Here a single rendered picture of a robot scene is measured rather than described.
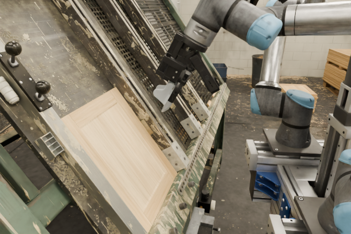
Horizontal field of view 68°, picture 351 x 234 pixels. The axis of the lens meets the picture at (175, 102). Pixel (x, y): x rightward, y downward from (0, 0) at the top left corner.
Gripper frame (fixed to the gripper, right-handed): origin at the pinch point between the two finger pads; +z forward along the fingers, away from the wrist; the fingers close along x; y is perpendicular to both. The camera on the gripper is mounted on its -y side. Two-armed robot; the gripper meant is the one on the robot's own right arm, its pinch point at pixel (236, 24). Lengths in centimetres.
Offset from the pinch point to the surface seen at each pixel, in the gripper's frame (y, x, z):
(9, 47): 30, 44, 34
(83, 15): 63, 3, 25
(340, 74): -18, -478, -63
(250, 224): -39, -131, 113
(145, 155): 10, -10, 61
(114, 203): -3, 17, 66
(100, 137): 19, 12, 56
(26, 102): 29, 36, 49
